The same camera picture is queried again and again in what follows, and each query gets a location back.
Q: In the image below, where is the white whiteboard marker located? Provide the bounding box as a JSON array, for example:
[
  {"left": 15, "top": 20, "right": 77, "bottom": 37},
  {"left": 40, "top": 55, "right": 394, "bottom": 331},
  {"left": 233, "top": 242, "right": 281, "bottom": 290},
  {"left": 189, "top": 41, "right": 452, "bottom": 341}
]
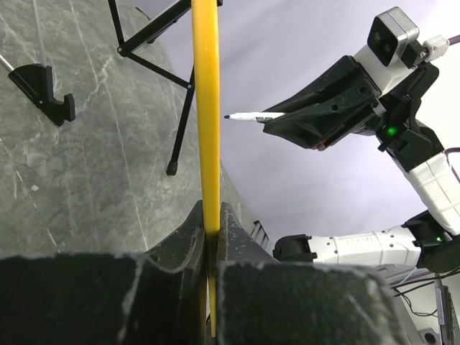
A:
[{"left": 224, "top": 112, "right": 285, "bottom": 124}]

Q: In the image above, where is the yellow framed whiteboard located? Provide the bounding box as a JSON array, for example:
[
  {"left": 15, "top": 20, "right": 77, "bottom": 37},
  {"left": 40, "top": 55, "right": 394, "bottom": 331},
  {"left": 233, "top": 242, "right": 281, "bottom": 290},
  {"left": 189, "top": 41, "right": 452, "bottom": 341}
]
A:
[{"left": 191, "top": 0, "right": 221, "bottom": 337}]

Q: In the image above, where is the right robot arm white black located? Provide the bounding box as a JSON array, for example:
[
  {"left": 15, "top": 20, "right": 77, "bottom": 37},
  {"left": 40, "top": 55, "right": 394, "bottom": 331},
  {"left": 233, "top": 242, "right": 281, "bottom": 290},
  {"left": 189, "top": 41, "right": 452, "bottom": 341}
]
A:
[{"left": 263, "top": 56, "right": 459, "bottom": 273}]

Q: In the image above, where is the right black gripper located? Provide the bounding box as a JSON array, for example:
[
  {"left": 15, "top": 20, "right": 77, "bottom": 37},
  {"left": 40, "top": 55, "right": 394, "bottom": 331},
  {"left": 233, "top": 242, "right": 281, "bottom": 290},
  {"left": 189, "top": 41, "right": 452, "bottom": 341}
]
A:
[{"left": 263, "top": 55, "right": 441, "bottom": 151}]

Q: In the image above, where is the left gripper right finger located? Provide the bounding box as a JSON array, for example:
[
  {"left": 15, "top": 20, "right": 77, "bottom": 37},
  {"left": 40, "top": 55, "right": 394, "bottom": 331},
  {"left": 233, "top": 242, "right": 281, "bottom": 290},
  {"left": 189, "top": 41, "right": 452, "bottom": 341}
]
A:
[{"left": 216, "top": 203, "right": 406, "bottom": 344}]

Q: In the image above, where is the black music stand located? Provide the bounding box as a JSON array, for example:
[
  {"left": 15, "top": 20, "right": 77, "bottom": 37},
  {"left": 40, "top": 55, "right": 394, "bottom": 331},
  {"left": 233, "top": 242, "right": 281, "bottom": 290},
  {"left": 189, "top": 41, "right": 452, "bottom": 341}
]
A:
[{"left": 107, "top": 0, "right": 224, "bottom": 177}]

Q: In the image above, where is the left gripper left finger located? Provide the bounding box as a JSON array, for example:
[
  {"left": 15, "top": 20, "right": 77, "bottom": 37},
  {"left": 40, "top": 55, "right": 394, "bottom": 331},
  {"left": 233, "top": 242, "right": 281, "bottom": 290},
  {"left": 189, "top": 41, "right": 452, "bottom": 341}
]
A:
[{"left": 1, "top": 203, "right": 206, "bottom": 344}]

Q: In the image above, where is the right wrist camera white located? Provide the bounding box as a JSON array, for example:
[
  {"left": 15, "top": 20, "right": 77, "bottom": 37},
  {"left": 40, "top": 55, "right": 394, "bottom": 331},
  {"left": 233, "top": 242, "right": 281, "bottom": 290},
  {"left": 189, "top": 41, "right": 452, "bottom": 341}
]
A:
[{"left": 354, "top": 6, "right": 454, "bottom": 96}]

